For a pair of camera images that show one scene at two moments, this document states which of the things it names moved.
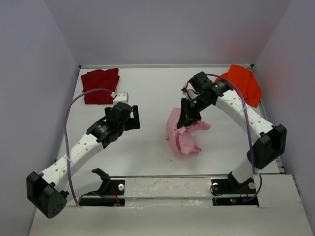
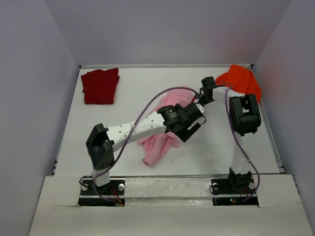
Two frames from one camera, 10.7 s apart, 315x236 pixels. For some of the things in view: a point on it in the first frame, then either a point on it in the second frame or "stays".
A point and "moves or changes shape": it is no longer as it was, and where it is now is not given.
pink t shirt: x=181 y=138 moves or changes shape
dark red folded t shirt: x=107 y=79 stays
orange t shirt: x=245 y=79 stays
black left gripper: x=134 y=117 → x=191 y=131
